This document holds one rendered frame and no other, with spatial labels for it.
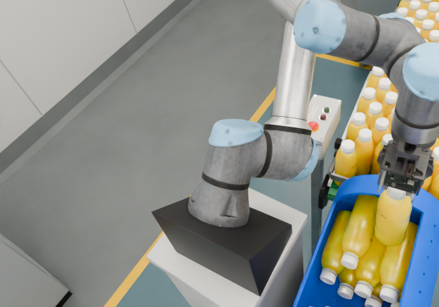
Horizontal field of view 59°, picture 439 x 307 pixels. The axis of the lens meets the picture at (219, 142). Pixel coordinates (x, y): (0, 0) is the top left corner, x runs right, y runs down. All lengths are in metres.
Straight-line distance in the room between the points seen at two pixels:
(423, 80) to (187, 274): 0.72
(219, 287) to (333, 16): 0.69
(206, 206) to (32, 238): 2.11
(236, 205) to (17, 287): 1.50
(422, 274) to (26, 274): 1.74
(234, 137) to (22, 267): 1.51
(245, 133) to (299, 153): 0.15
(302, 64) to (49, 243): 2.20
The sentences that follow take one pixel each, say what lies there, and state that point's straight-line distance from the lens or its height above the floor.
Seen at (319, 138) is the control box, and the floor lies 1.10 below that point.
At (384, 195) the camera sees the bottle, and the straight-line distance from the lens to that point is 0.92.
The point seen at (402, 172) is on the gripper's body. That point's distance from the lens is 0.74.
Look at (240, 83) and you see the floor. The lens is 3.18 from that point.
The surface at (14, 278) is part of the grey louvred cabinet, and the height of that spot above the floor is 0.50.
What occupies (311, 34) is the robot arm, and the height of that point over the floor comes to 1.75.
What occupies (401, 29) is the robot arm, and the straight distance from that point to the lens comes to 0.69.
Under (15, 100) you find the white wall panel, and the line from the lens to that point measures 3.26.
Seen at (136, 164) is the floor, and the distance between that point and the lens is 2.86.
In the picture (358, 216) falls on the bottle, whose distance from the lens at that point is 1.10.
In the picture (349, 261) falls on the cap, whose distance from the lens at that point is 1.05.
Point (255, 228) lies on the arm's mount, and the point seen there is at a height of 1.27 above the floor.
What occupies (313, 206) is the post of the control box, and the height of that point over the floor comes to 0.53.
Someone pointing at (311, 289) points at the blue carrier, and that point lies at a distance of 1.12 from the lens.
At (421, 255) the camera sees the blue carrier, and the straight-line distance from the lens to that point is 1.01.
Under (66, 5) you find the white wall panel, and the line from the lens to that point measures 3.33.
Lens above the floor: 2.10
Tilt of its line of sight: 49 degrees down
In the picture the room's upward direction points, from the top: 16 degrees counter-clockwise
